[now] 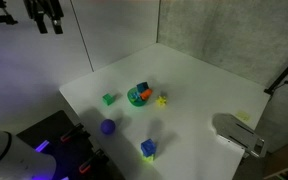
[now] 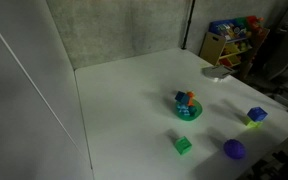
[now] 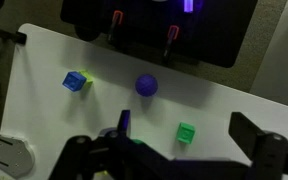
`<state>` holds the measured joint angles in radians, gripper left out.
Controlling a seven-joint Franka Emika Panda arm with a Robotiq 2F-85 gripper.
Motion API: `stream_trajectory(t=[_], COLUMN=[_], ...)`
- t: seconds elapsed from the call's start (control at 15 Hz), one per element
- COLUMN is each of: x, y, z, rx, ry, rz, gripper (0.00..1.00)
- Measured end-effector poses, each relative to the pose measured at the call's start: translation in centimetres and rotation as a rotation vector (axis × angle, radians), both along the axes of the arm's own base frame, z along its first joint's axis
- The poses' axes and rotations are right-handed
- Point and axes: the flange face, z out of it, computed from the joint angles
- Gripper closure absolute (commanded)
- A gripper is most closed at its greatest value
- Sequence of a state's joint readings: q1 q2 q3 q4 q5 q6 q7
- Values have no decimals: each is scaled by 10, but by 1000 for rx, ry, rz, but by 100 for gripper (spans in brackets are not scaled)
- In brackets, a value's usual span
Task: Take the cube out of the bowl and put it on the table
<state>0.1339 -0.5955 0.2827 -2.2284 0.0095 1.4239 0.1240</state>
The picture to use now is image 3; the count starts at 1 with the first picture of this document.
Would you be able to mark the right orange-handled clamp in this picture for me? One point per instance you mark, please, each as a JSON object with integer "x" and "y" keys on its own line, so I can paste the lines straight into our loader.
{"x": 172, "y": 35}

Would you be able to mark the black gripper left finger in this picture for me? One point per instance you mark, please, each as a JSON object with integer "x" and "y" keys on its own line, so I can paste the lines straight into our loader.
{"x": 124, "y": 121}

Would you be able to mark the green cube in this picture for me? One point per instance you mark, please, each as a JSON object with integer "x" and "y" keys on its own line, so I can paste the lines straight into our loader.
{"x": 185, "y": 133}

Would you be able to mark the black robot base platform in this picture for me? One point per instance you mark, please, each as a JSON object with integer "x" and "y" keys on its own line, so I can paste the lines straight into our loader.
{"x": 205, "y": 30}

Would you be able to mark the left orange-handled clamp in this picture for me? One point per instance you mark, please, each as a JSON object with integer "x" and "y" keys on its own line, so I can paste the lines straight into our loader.
{"x": 116, "y": 21}

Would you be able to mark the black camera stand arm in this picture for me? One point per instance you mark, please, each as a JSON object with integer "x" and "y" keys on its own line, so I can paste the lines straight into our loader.
{"x": 17, "y": 37}

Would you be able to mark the lime green block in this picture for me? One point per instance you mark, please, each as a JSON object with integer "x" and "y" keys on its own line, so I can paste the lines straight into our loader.
{"x": 88, "y": 76}

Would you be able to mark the grey metal mounting plate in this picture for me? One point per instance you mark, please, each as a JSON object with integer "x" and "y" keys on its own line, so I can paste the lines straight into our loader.
{"x": 16, "y": 157}

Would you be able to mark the orange-handled clamp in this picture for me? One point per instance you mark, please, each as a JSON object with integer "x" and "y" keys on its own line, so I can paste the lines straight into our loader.
{"x": 172, "y": 35}
{"x": 116, "y": 21}

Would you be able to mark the purple ball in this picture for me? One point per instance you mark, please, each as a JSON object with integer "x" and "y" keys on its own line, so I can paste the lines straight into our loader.
{"x": 146, "y": 85}

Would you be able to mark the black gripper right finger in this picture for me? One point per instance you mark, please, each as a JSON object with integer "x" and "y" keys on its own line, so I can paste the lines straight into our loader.
{"x": 244, "y": 133}

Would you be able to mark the small blue cube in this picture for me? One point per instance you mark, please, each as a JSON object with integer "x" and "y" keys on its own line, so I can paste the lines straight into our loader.
{"x": 74, "y": 81}

